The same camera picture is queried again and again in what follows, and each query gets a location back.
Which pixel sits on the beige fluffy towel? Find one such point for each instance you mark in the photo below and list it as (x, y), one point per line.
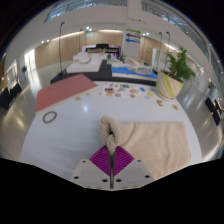
(156, 143)

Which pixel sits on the white sign with arrows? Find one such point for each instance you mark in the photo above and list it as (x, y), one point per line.
(132, 45)

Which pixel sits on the black pole stand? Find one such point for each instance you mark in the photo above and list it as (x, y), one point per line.
(60, 46)

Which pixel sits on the white folded cloth pile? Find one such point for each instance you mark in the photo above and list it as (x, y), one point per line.
(85, 63)

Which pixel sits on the black chairs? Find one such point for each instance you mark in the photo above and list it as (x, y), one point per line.
(213, 108)

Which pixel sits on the red flat board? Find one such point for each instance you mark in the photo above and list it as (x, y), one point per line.
(63, 91)

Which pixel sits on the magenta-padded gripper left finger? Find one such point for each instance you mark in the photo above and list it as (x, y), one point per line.
(100, 166)

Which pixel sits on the black draped tables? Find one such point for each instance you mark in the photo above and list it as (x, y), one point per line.
(8, 96)

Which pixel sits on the black low table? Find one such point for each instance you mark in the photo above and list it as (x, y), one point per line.
(103, 75)

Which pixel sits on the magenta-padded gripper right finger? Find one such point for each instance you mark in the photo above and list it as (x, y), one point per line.
(125, 166)

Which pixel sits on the blue mat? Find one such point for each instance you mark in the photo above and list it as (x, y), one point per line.
(121, 71)

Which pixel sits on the potted plant in striped pot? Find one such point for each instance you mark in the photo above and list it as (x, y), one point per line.
(168, 87)

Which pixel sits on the black digital piano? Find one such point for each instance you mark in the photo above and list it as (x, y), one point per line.
(103, 50)

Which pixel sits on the cream cloth pile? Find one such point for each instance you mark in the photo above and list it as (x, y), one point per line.
(140, 67)

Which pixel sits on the small green floor plant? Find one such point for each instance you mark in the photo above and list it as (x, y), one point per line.
(24, 69)

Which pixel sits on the small wooden piece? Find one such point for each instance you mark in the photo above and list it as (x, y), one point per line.
(175, 107)
(160, 102)

